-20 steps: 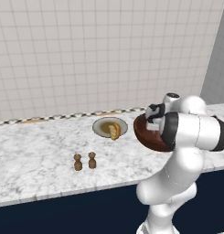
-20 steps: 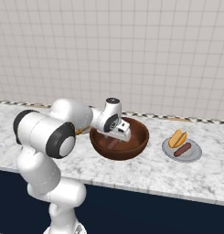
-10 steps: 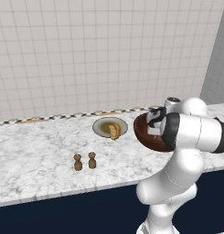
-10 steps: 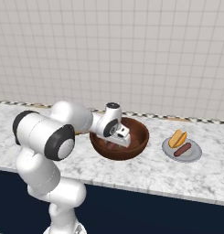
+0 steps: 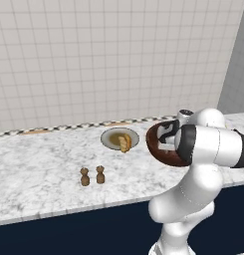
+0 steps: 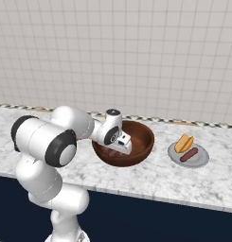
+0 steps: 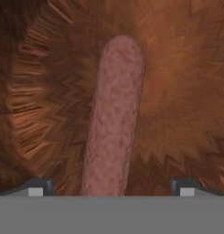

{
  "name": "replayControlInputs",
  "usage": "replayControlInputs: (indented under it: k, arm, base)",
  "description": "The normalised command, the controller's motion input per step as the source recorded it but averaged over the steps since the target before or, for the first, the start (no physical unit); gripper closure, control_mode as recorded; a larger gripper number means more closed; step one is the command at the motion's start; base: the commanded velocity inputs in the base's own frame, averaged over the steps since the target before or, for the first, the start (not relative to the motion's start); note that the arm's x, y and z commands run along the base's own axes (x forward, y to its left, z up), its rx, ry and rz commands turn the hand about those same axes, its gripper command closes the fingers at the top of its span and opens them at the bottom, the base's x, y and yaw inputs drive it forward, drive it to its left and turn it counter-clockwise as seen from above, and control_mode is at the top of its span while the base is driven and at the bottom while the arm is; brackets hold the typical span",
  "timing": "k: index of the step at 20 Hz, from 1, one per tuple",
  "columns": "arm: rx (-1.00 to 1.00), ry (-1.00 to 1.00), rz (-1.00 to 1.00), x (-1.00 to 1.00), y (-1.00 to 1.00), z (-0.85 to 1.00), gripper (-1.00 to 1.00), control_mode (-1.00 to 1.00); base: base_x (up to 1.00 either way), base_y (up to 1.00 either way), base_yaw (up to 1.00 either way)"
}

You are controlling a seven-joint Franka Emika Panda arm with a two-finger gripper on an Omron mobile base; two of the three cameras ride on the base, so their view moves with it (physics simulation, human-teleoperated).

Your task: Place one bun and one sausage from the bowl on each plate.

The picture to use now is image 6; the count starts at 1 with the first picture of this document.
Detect dark blue counter cabinet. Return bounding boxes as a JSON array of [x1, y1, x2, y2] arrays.
[[0, 175, 232, 242]]

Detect brown wooden bowl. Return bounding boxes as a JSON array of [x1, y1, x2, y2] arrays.
[[91, 119, 155, 168]]

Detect brown sausage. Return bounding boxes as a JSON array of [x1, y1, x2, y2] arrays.
[[179, 147, 200, 164]]

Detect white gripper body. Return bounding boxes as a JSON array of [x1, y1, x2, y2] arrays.
[[109, 141, 134, 156]]

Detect grey round plate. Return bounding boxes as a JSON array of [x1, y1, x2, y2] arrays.
[[167, 141, 210, 169]]

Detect yellow hot dog bun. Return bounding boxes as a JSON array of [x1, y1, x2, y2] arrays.
[[173, 133, 195, 154]]

